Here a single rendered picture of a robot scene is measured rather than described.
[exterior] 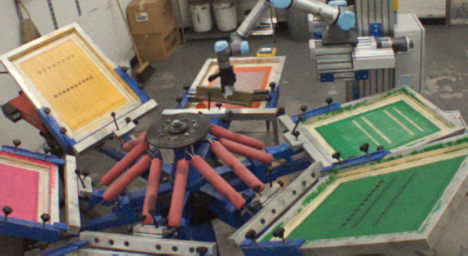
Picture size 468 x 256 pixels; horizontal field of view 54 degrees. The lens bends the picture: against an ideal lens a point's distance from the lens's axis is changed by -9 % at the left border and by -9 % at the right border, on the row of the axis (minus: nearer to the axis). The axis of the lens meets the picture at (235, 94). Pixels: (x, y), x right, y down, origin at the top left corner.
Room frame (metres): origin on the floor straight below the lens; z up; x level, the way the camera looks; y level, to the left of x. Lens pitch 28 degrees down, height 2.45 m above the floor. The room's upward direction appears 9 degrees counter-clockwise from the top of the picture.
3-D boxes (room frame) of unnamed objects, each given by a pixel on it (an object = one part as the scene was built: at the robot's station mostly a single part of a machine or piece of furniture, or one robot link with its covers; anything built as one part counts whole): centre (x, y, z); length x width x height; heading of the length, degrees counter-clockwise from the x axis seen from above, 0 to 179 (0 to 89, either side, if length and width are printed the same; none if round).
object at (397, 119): (2.15, -0.60, 1.05); 1.08 x 0.61 x 0.23; 104
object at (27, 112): (2.95, 1.27, 1.06); 0.61 x 0.46 x 0.12; 44
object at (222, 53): (2.69, 0.03, 1.33); 0.09 x 0.08 x 0.11; 91
